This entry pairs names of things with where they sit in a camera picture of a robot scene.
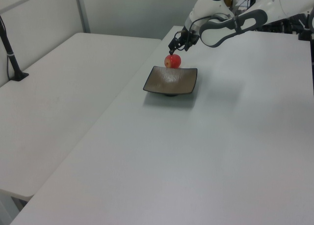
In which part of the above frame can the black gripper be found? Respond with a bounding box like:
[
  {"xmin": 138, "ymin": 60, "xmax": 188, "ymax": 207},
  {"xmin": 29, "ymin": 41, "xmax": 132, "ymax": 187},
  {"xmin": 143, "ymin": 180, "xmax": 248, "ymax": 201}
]
[{"xmin": 168, "ymin": 29, "xmax": 200, "ymax": 56}]

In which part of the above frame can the red apple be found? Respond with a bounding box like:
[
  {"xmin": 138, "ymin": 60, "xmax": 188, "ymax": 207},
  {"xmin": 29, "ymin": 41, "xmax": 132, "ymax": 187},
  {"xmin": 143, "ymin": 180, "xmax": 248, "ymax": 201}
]
[{"xmin": 164, "ymin": 53, "xmax": 182, "ymax": 69}]

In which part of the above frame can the square brown ceramic plate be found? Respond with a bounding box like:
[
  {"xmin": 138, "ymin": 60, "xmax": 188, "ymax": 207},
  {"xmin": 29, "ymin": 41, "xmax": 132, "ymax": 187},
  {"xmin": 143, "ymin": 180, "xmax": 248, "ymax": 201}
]
[{"xmin": 143, "ymin": 65, "xmax": 198, "ymax": 97}]

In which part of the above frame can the dark background equipment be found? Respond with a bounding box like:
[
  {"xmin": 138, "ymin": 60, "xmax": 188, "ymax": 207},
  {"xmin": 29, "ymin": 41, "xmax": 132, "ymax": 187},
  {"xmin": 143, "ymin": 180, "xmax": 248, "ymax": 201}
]
[{"xmin": 256, "ymin": 12, "xmax": 300, "ymax": 34}]

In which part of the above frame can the black pole with base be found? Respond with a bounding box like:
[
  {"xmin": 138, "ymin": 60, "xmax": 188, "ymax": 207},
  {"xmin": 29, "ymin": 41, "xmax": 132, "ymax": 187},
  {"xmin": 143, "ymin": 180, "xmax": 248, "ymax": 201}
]
[{"xmin": 0, "ymin": 15, "xmax": 29, "ymax": 82}]

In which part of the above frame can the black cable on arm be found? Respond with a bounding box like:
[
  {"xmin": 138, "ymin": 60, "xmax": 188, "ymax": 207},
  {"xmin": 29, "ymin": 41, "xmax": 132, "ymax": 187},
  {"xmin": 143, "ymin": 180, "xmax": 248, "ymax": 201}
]
[{"xmin": 175, "ymin": 12, "xmax": 230, "ymax": 35}]

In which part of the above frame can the grey metal partition post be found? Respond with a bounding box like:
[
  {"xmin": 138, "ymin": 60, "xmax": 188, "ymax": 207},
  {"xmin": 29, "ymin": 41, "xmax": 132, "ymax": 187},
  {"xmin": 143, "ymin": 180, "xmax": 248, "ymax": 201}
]
[{"xmin": 74, "ymin": 0, "xmax": 91, "ymax": 34}]

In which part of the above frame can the black camera stand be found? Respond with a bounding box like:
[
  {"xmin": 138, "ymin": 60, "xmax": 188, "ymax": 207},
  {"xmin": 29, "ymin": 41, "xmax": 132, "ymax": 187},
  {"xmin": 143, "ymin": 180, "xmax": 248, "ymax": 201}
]
[{"xmin": 298, "ymin": 7, "xmax": 314, "ymax": 41}]

